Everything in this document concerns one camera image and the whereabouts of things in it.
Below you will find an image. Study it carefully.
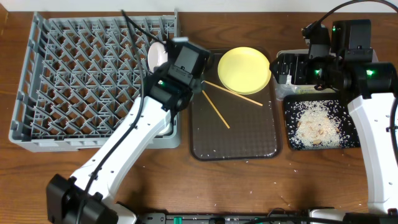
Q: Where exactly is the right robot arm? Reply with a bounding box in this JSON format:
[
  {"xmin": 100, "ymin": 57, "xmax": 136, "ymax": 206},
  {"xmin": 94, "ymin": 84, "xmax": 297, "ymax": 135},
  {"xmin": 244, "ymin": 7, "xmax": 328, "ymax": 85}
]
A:
[{"xmin": 270, "ymin": 19, "xmax": 397, "ymax": 223}]

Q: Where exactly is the white pink bowl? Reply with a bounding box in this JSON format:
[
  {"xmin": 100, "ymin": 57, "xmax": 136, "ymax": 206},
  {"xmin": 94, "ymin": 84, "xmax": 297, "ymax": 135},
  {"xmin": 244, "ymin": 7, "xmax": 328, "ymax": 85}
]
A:
[{"xmin": 147, "ymin": 42, "xmax": 168, "ymax": 72}]

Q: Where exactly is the dark brown serving tray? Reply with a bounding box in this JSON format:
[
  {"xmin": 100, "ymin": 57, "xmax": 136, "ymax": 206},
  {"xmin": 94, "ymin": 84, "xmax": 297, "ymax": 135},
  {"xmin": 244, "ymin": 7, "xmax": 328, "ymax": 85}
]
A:
[{"xmin": 189, "ymin": 49, "xmax": 282, "ymax": 161}]

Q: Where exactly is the long wooden chopstick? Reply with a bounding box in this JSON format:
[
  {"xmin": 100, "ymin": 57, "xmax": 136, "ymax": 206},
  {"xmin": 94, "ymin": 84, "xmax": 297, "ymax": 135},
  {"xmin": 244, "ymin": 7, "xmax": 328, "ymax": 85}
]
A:
[{"xmin": 203, "ymin": 80, "xmax": 263, "ymax": 106}]

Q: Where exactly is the clear plastic bin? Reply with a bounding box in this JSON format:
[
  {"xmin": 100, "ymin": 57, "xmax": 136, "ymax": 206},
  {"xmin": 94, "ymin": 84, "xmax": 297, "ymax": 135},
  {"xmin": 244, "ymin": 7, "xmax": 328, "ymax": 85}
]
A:
[{"xmin": 273, "ymin": 46, "xmax": 380, "ymax": 101}]

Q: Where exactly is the black waste tray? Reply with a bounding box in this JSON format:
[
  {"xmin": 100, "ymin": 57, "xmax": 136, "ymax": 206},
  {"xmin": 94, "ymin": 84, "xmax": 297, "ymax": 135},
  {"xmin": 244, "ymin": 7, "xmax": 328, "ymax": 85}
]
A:
[{"xmin": 282, "ymin": 91, "xmax": 361, "ymax": 151}]

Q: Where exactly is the rice food waste pile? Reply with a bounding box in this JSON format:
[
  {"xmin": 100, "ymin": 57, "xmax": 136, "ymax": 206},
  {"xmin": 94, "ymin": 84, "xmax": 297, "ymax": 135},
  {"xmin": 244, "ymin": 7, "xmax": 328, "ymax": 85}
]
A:
[{"xmin": 287, "ymin": 101, "xmax": 352, "ymax": 147}]

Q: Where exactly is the white paper cup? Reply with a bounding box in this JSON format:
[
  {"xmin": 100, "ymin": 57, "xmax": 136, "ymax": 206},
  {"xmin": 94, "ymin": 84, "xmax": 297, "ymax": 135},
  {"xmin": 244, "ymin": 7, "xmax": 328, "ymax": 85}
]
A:
[{"xmin": 158, "ymin": 123, "xmax": 174, "ymax": 136}]

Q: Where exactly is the short wooden chopstick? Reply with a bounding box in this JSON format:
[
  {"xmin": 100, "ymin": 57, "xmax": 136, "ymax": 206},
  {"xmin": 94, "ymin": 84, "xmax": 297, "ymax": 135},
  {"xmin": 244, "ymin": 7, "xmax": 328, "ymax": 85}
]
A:
[{"xmin": 201, "ymin": 90, "xmax": 230, "ymax": 129}]

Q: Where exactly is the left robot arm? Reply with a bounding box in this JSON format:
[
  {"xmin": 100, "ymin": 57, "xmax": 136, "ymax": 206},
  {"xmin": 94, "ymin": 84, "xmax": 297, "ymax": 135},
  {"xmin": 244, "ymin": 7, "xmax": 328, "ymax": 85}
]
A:
[{"xmin": 46, "ymin": 38, "xmax": 213, "ymax": 223}]

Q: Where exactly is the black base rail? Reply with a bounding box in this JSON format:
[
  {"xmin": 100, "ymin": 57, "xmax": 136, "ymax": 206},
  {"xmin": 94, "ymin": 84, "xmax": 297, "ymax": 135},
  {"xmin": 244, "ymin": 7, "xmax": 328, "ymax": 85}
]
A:
[{"xmin": 136, "ymin": 212, "xmax": 298, "ymax": 224}]

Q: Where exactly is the grey dish rack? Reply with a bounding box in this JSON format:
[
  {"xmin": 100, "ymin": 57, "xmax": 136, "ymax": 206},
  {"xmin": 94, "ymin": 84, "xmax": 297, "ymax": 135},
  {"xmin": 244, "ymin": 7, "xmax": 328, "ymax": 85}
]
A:
[{"xmin": 9, "ymin": 13, "xmax": 180, "ymax": 152}]

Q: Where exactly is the yellow plate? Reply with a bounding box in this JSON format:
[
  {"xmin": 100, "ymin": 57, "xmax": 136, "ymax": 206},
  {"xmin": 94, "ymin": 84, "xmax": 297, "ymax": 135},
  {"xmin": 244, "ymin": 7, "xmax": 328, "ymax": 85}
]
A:
[{"xmin": 218, "ymin": 47, "xmax": 271, "ymax": 95}]

